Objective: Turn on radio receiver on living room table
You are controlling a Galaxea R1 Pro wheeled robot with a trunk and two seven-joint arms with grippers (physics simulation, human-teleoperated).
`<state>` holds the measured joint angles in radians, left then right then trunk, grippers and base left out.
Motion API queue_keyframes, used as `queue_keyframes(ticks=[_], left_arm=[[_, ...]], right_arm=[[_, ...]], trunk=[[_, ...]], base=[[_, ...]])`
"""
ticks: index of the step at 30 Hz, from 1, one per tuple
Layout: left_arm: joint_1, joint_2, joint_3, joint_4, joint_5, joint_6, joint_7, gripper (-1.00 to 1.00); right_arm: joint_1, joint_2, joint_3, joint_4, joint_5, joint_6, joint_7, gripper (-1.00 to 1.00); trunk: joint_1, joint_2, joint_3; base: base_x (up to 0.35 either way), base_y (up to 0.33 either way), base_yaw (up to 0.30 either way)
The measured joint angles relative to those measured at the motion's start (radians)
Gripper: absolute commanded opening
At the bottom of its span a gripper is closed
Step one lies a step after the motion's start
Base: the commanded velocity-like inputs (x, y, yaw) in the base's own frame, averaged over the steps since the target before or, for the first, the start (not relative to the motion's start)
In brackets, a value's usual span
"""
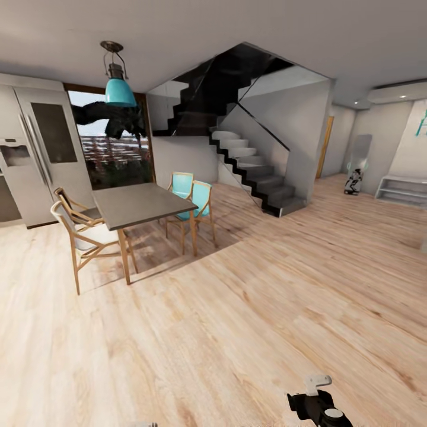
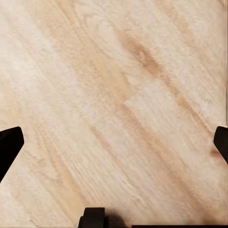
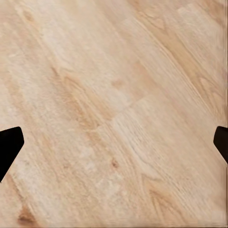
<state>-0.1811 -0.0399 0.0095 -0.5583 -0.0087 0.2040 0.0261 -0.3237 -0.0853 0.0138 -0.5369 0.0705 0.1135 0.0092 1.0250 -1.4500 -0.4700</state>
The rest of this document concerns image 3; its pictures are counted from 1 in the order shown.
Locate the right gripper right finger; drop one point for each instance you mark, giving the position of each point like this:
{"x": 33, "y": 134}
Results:
{"x": 221, "y": 141}

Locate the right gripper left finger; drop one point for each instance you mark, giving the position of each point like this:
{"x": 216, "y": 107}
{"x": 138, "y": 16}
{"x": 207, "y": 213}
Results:
{"x": 11, "y": 142}

